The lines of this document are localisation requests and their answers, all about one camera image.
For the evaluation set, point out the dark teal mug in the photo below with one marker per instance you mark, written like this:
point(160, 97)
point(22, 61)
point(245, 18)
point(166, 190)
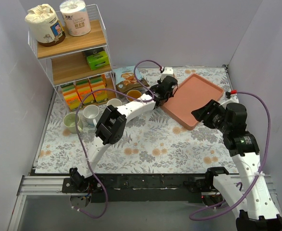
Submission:
point(114, 103)

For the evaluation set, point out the white wire wooden shelf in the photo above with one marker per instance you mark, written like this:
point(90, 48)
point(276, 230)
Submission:
point(65, 63)

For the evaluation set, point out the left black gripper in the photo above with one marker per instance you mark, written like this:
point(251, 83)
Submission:
point(167, 87)

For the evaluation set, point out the beige toilet paper roll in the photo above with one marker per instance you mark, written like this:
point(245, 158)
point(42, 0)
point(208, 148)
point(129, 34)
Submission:
point(45, 26)

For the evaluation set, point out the white toilet paper roll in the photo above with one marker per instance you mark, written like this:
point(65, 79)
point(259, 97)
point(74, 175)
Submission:
point(76, 17)

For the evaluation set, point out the green tissue box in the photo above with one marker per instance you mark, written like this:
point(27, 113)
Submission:
point(96, 58)

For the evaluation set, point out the pink tray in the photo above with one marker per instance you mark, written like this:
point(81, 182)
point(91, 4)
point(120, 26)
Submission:
point(192, 94)

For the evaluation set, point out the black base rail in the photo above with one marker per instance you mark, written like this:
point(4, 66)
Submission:
point(141, 187)

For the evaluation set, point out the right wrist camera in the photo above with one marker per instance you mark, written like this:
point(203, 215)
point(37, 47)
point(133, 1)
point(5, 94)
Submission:
point(231, 98)

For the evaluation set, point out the green mug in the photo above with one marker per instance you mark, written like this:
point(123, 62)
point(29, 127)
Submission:
point(73, 123)

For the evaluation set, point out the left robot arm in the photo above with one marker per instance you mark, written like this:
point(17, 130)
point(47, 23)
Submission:
point(111, 126)

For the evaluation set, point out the snack bag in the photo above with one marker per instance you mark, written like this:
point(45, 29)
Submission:
point(125, 79)

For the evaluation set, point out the light blue mug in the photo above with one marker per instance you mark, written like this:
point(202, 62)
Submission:
point(90, 114)

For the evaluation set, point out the left sponge pack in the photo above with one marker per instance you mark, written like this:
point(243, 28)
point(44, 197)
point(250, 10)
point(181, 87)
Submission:
point(71, 96)

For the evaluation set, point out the patterned blue mug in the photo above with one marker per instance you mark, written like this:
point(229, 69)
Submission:
point(133, 95)

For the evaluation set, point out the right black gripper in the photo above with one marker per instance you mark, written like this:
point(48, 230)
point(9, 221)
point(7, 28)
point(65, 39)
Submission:
point(209, 113)

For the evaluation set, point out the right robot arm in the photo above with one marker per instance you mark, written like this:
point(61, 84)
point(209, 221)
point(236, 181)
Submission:
point(254, 209)

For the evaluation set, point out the middle sponge pack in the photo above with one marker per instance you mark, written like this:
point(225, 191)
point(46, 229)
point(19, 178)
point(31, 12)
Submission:
point(83, 89)

